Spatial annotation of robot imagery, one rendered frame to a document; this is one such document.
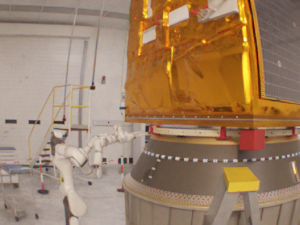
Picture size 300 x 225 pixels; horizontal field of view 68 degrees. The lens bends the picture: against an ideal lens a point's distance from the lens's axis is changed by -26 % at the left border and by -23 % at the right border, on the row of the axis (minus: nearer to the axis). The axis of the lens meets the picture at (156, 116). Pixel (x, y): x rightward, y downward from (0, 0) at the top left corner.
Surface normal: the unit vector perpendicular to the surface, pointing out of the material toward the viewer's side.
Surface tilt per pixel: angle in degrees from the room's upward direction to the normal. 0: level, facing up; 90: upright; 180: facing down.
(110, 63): 90
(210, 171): 62
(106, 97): 90
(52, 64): 90
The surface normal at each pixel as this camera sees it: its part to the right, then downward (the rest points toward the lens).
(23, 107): 0.52, 0.00
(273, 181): 0.13, -0.47
